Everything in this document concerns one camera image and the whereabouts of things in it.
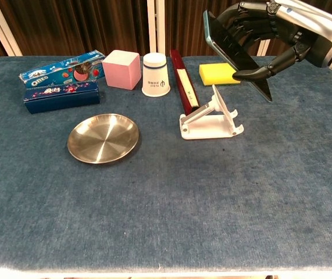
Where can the round stainless steel plate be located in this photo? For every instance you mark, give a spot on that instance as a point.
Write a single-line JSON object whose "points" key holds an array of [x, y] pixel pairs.
{"points": [[103, 138]]}

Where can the white folding phone stand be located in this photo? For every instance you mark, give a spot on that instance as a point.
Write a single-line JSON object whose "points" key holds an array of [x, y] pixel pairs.
{"points": [[209, 123]]}

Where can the dark red long box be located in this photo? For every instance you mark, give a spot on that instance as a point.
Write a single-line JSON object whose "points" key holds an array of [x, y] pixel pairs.
{"points": [[183, 82]]}

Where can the black smartphone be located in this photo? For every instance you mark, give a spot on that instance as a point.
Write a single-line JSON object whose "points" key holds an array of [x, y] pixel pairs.
{"points": [[235, 49]]}

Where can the dark brown curtain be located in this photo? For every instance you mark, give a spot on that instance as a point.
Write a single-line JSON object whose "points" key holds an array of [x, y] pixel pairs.
{"points": [[78, 26]]}

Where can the white frame post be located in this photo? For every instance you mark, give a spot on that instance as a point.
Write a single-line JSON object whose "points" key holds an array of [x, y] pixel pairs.
{"points": [[263, 48], [4, 27], [155, 27]]}

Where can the dark blue floral box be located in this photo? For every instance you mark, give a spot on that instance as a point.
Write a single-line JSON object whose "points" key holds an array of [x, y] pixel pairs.
{"points": [[62, 97]]}

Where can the white paper cup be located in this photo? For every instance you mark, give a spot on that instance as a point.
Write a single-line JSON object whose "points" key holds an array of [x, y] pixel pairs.
{"points": [[155, 75]]}

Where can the blue table cloth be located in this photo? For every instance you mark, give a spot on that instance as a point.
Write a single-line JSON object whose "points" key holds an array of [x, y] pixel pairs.
{"points": [[96, 203]]}

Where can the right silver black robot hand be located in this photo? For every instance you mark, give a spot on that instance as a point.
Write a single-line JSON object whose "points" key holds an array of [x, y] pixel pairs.
{"points": [[296, 35]]}

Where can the yellow sponge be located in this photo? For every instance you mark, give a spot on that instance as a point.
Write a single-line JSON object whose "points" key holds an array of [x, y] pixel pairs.
{"points": [[215, 73]]}

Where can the light blue Oreo box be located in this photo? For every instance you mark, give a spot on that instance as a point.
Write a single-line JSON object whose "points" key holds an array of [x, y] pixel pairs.
{"points": [[62, 72]]}

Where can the pink cube block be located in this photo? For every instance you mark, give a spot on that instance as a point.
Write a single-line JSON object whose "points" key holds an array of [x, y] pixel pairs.
{"points": [[121, 69]]}

